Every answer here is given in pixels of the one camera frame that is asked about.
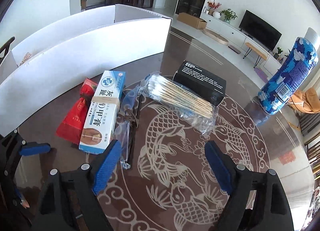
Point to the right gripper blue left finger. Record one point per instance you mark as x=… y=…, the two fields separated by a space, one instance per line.
x=90 y=180

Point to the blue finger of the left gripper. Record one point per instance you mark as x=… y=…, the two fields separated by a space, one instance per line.
x=34 y=148

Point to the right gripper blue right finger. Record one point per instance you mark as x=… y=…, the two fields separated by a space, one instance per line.
x=235 y=180

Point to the blue white ointment box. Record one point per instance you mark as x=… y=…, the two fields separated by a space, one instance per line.
x=100 y=122

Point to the red snack packet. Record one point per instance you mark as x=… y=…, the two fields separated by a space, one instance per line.
x=71 y=127

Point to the eyebrow pencil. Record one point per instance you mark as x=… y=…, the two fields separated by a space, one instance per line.
x=130 y=107

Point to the cotton swabs bag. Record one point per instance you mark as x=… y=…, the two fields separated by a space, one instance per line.
x=197 y=112

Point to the black rectangular box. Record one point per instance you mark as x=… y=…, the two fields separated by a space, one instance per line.
x=207 y=85

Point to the orange lounge chair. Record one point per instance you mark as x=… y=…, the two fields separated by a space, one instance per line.
x=305 y=102

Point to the white tv cabinet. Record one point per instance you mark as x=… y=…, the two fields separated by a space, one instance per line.
x=239 y=39

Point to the white cardboard storage box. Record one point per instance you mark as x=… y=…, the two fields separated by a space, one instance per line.
x=63 y=54

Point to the wooden bench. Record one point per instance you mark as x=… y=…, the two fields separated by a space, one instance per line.
x=260 y=54

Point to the blue camouflage spray bottle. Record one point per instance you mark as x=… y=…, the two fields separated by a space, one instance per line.
x=288 y=78

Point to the black television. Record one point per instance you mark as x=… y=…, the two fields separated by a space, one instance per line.
x=260 y=30

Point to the brown cardboard box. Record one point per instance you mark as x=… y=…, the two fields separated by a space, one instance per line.
x=192 y=21

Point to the green potted plant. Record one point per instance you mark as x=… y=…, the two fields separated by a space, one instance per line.
x=228 y=15

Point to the red flower vase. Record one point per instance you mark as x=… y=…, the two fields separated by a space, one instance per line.
x=213 y=6

